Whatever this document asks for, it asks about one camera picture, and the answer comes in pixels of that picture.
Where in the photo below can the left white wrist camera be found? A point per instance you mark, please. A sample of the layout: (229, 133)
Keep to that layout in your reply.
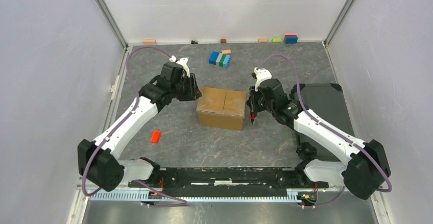
(183, 62)

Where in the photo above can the tan block at wall right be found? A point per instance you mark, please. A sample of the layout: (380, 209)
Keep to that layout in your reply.
(262, 40)

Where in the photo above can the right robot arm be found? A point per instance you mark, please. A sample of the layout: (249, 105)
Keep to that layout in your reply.
(362, 167)

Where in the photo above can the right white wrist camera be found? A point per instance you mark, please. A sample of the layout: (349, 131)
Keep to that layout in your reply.
(261, 74)

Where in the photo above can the tan block at wall left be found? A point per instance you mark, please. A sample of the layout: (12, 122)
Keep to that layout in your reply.
(149, 42)

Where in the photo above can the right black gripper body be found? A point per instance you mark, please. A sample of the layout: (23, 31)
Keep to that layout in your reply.
(258, 102)

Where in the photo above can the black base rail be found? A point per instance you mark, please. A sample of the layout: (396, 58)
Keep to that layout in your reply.
(229, 181)

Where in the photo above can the green block at wall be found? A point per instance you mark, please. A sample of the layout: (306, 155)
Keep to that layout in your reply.
(277, 39)

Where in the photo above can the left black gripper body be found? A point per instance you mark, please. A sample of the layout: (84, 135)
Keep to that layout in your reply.
(179, 90)

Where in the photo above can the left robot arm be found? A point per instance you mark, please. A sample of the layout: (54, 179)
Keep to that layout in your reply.
(98, 160)

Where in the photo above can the small red block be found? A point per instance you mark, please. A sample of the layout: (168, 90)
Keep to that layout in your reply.
(155, 137)

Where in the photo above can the brown cardboard express box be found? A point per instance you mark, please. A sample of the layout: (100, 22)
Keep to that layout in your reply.
(221, 108)

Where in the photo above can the blue green block stack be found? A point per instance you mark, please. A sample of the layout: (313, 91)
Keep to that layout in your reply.
(219, 59)

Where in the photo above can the tan block at wall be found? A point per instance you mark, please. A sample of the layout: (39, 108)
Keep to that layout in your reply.
(262, 40)
(149, 42)

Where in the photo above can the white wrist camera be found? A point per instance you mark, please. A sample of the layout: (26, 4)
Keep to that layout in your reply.
(261, 74)
(183, 62)

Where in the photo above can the white toothed cable duct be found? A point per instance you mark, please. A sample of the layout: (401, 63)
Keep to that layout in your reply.
(146, 195)

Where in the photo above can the red blue block at wall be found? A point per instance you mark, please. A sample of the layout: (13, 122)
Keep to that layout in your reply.
(290, 39)

